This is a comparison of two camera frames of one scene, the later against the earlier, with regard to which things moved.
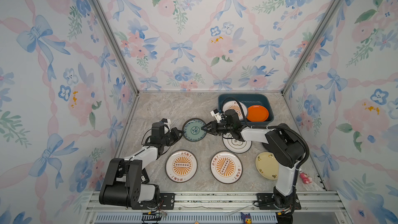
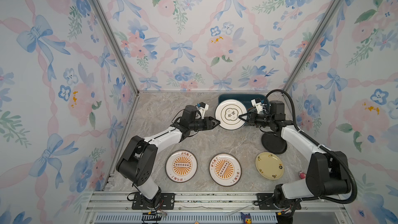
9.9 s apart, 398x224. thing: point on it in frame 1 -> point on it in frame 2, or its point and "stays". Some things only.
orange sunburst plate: (226, 167) stays
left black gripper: (174, 131) -> (208, 121)
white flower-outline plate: (235, 145) -> (227, 112)
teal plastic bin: (251, 100) stays
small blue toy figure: (246, 219) stays
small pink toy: (306, 179) stays
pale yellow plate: (267, 165) stays
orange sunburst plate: (181, 166) stays
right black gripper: (213, 127) -> (252, 120)
